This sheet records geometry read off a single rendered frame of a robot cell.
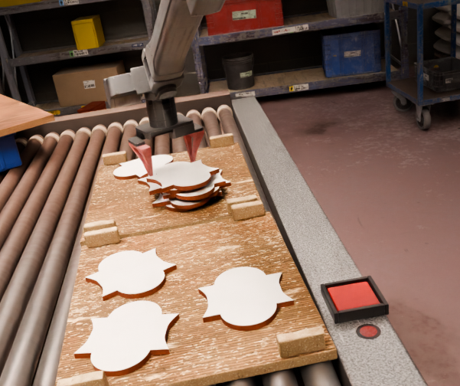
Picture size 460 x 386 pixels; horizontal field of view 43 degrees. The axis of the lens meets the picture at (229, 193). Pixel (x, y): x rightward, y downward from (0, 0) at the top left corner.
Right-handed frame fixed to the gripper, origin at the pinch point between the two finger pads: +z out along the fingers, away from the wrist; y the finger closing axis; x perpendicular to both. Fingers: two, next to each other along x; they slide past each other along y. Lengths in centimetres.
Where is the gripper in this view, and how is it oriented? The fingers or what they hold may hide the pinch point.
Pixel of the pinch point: (171, 165)
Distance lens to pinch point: 120.4
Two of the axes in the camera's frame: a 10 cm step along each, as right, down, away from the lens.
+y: -8.5, 3.1, -4.3
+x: 5.2, 3.0, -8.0
